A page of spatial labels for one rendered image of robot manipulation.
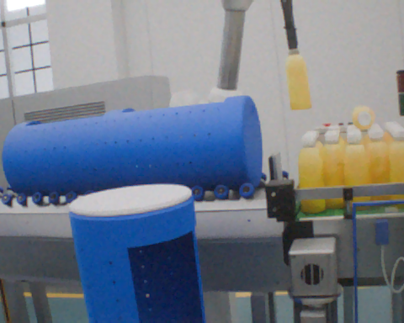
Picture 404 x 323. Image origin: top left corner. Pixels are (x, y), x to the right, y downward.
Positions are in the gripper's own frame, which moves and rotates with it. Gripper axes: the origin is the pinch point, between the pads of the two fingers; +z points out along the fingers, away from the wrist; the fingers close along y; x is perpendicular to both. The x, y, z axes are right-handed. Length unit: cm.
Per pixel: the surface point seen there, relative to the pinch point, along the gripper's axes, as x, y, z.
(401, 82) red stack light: 26, 50, 18
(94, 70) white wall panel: -194, -222, -31
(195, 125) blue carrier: -28.9, 23.0, 23.4
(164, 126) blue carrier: -38.5, 22.5, 22.5
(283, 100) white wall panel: -38, -271, 19
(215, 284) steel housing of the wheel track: -31, 18, 74
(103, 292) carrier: -38, 72, 54
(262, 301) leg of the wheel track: -16, 20, 79
